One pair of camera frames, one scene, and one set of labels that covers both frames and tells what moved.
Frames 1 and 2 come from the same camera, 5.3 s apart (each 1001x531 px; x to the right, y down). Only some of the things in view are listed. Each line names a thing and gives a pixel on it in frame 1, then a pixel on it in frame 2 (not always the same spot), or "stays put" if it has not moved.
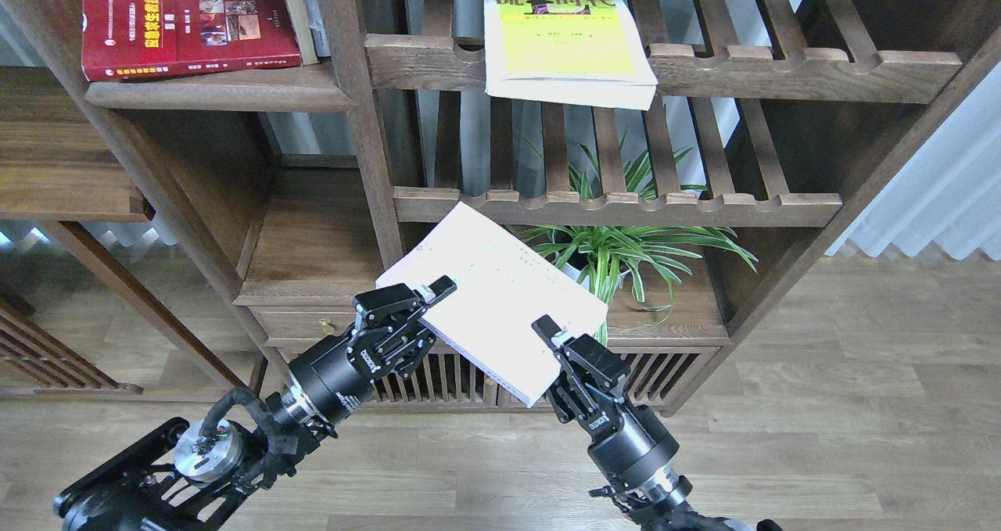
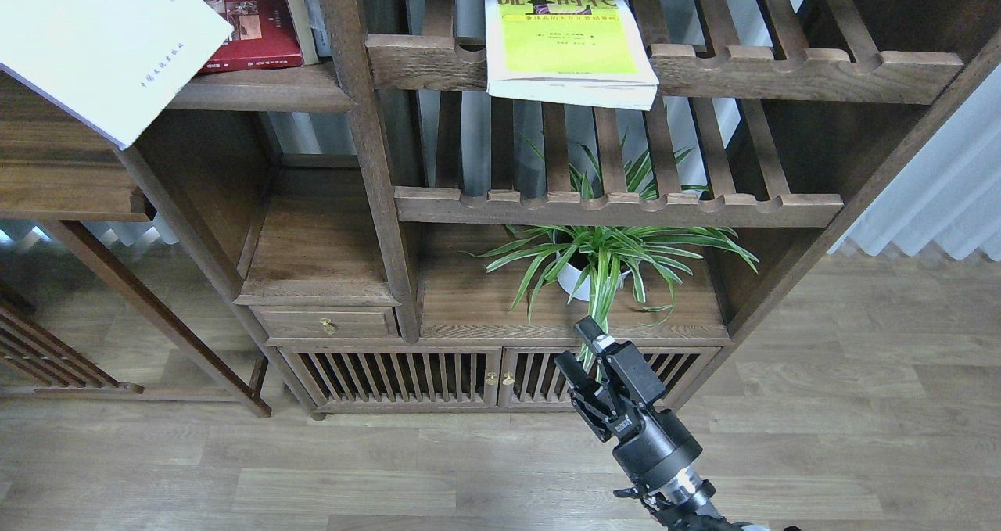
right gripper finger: [563, 404] -> [586, 394]
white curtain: [948, 191] stays put
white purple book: [486, 321] -> [111, 46]
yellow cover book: [567, 38] stays put
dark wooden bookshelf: [669, 239] stays put
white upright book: [313, 12] stays put
